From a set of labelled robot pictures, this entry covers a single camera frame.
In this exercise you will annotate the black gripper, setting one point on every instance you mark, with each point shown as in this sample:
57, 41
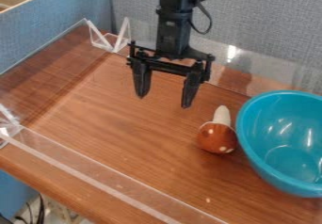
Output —
144, 61

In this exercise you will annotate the brown toy mushroom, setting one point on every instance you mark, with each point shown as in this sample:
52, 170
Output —
216, 136

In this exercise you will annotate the blue plastic bowl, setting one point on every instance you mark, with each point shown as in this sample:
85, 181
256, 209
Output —
279, 132

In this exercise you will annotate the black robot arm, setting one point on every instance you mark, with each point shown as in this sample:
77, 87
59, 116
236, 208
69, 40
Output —
173, 56

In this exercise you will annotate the clear acrylic back barrier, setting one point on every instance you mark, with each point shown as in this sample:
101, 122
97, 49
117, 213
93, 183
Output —
246, 72

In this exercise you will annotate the clear acrylic barrier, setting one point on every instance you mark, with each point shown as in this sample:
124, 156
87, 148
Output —
246, 72
159, 205
17, 52

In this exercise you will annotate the clear acrylic left barrier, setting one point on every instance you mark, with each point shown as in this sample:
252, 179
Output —
17, 52

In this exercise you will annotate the clear acrylic front barrier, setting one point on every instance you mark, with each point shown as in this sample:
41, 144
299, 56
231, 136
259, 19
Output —
159, 205

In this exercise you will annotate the clear acrylic corner bracket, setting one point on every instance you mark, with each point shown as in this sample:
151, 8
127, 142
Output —
107, 41

